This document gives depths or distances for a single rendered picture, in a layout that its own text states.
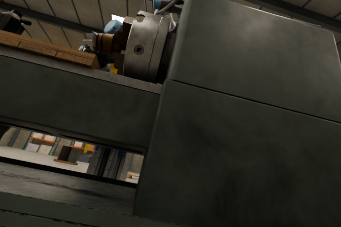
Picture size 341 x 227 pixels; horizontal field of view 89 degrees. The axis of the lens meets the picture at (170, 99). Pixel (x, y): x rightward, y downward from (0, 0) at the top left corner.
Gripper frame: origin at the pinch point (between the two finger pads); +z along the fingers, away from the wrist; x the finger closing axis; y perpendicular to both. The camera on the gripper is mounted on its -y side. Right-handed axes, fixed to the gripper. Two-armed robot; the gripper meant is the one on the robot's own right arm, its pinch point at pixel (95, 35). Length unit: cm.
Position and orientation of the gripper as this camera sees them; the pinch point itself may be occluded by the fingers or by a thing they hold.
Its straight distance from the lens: 80.2
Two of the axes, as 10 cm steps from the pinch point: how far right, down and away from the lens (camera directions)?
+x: 1.9, -9.0, 3.9
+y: -9.7, -2.3, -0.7
